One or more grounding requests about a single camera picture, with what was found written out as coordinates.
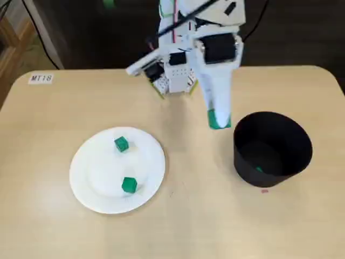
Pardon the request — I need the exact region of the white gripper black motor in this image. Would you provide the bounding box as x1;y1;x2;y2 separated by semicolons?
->
190;31;245;127

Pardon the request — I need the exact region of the black pot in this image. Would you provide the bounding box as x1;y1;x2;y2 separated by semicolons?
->
233;111;313;188

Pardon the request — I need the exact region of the white paper plate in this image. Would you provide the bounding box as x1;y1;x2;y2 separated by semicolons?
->
69;126;165;215

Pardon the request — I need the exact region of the white MT18 label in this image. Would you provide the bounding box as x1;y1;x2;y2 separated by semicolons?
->
28;73;54;85

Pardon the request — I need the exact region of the white slanted pole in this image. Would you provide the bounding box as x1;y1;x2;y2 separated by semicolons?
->
24;0;65;70

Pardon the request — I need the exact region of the wooden furniture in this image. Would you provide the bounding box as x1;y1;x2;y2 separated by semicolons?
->
0;13;37;81

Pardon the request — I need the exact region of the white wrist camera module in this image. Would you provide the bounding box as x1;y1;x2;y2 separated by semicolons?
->
125;49;165;82

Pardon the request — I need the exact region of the black background cable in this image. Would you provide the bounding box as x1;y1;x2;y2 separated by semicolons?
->
243;0;270;42

